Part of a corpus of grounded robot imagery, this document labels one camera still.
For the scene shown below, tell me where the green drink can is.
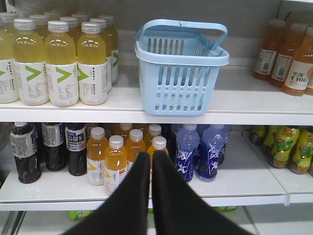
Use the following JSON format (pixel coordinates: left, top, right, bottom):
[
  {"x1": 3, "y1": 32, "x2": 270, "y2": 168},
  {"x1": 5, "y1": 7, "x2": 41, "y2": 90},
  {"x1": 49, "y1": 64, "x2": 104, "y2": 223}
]
[{"x1": 67, "y1": 210, "x2": 94, "y2": 221}]

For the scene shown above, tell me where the orange vitamin drink bottle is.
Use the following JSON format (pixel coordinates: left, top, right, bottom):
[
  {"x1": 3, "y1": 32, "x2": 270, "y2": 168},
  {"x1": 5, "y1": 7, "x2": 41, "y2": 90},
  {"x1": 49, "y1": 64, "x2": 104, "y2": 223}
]
[
  {"x1": 148, "y1": 136, "x2": 169, "y2": 158},
  {"x1": 125, "y1": 129, "x2": 146, "y2": 171},
  {"x1": 87, "y1": 127, "x2": 109, "y2": 186},
  {"x1": 104, "y1": 135, "x2": 127, "y2": 195}
]

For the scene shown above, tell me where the light blue plastic basket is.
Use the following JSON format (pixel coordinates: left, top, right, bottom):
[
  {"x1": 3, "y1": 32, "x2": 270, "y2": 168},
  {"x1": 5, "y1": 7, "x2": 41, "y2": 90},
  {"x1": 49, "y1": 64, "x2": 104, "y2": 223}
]
[{"x1": 135, "y1": 19, "x2": 229, "y2": 117}]

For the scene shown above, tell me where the blue sports drink bottle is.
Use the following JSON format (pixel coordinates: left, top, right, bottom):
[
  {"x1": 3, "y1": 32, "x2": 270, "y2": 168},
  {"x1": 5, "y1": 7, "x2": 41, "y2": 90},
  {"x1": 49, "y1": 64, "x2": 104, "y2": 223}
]
[
  {"x1": 196, "y1": 124, "x2": 226, "y2": 182},
  {"x1": 175, "y1": 124, "x2": 200, "y2": 182}
]

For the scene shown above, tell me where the orange C100 juice bottle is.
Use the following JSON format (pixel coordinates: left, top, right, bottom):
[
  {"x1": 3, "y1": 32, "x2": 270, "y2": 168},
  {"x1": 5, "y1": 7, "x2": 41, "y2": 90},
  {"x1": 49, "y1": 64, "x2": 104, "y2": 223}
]
[
  {"x1": 252, "y1": 19, "x2": 286, "y2": 81},
  {"x1": 281, "y1": 26, "x2": 313, "y2": 96},
  {"x1": 269, "y1": 23, "x2": 308, "y2": 87}
]

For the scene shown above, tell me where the yellow lemon tea bottle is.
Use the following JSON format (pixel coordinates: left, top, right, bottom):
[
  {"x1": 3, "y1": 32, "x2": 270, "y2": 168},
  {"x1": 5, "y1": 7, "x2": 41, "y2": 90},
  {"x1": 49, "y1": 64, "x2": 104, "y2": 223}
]
[
  {"x1": 289, "y1": 126, "x2": 313, "y2": 174},
  {"x1": 269, "y1": 125, "x2": 300, "y2": 168}
]

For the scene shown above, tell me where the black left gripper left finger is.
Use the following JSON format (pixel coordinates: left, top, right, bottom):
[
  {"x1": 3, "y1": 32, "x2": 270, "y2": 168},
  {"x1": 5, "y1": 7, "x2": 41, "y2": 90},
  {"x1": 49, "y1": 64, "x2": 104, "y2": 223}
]
[{"x1": 63, "y1": 152, "x2": 150, "y2": 235}]

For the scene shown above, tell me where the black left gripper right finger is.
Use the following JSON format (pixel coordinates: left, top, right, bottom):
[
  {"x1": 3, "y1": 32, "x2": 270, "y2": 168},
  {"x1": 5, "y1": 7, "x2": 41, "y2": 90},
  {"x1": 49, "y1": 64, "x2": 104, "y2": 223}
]
[{"x1": 153, "y1": 150, "x2": 250, "y2": 235}]

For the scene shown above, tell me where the dark tea bottle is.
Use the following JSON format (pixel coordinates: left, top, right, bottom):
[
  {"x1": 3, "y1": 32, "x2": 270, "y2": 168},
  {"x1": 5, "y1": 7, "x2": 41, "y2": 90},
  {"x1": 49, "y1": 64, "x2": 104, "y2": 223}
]
[
  {"x1": 10, "y1": 122, "x2": 41, "y2": 184},
  {"x1": 65, "y1": 123, "x2": 87, "y2": 176},
  {"x1": 42, "y1": 122, "x2": 67, "y2": 171}
]

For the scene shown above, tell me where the pale yellow juice bottle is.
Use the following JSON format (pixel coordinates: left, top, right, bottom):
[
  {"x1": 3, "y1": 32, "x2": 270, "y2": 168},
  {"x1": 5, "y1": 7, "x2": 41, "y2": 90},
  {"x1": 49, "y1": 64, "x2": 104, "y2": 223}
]
[
  {"x1": 0, "y1": 12, "x2": 19, "y2": 103},
  {"x1": 13, "y1": 19, "x2": 49, "y2": 106},
  {"x1": 45, "y1": 21, "x2": 79, "y2": 107},
  {"x1": 77, "y1": 22, "x2": 108, "y2": 105}
]

